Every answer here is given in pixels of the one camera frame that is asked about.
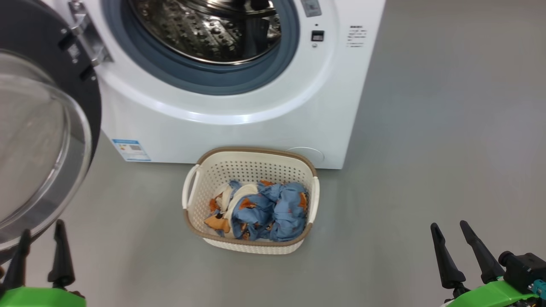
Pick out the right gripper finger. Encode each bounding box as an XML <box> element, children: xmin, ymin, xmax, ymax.
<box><xmin>459</xmin><ymin>220</ymin><xmax>506</xmax><ymax>284</ymax></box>
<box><xmin>430</xmin><ymin>223</ymin><xmax>466</xmax><ymax>290</ymax></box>

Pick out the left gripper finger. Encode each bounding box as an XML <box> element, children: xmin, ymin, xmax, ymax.
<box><xmin>47</xmin><ymin>219</ymin><xmax>76</xmax><ymax>289</ymax></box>
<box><xmin>2</xmin><ymin>229</ymin><xmax>31</xmax><ymax>290</ymax></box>

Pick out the grey rubber door gasket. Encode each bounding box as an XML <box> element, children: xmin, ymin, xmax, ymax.
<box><xmin>101</xmin><ymin>0</ymin><xmax>300</xmax><ymax>96</ymax></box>

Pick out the blue garment with orange print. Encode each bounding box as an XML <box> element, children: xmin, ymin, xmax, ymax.
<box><xmin>215</xmin><ymin>180</ymin><xmax>308</xmax><ymax>242</ymax></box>

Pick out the metal washer door hinge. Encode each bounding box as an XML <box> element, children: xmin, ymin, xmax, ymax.
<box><xmin>68</xmin><ymin>0</ymin><xmax>113</xmax><ymax>67</ymax></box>

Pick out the stainless steel washer drum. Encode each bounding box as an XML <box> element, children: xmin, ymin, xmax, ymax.
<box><xmin>128</xmin><ymin>0</ymin><xmax>282</xmax><ymax>65</ymax></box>

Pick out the blue energy label sticker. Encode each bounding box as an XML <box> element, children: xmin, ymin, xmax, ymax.
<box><xmin>112</xmin><ymin>139</ymin><xmax>151</xmax><ymax>162</ymax></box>

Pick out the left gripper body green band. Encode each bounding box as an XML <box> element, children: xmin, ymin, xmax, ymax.
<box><xmin>0</xmin><ymin>287</ymin><xmax>87</xmax><ymax>307</ymax></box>

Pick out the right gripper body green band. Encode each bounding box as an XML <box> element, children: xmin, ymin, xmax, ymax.
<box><xmin>444</xmin><ymin>279</ymin><xmax>540</xmax><ymax>307</ymax></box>

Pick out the white front-load washing machine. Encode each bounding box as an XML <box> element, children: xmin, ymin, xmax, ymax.
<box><xmin>41</xmin><ymin>0</ymin><xmax>386</xmax><ymax>170</ymax></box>

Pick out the cream garment with orange print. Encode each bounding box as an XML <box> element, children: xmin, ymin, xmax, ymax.
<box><xmin>204</xmin><ymin>181</ymin><xmax>265</xmax><ymax>239</ymax></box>

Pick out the cream perforated laundry basket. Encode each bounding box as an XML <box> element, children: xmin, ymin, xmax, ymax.
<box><xmin>182</xmin><ymin>147</ymin><xmax>320</xmax><ymax>255</ymax></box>

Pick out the printed warning text label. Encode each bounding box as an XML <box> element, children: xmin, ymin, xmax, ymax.
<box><xmin>346</xmin><ymin>25</ymin><xmax>367</xmax><ymax>47</ymax></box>

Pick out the dark round glass washer door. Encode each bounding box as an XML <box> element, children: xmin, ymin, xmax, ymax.
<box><xmin>0</xmin><ymin>0</ymin><xmax>103</xmax><ymax>265</ymax></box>

